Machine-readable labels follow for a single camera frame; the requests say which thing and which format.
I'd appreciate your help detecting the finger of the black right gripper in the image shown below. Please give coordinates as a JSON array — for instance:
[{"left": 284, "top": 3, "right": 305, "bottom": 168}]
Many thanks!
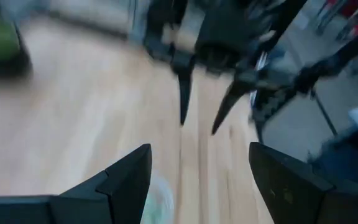
[
  {"left": 169, "top": 52, "right": 196, "bottom": 126},
  {"left": 211, "top": 72, "right": 262, "bottom": 136}
]

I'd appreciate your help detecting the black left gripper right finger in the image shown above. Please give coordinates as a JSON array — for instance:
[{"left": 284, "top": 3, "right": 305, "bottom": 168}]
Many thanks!
[{"left": 249, "top": 142, "right": 358, "bottom": 224}]

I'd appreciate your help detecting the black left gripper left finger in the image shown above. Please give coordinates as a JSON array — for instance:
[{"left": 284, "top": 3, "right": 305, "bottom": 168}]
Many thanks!
[{"left": 0, "top": 143, "right": 153, "bottom": 224}]

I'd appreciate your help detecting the round clear plastic container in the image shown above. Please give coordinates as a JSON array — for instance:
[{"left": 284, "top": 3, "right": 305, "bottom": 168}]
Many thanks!
[{"left": 140, "top": 174, "right": 176, "bottom": 224}]

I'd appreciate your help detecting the black table frame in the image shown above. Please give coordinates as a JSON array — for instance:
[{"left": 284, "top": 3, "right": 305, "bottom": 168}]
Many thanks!
[{"left": 293, "top": 26, "right": 358, "bottom": 138}]

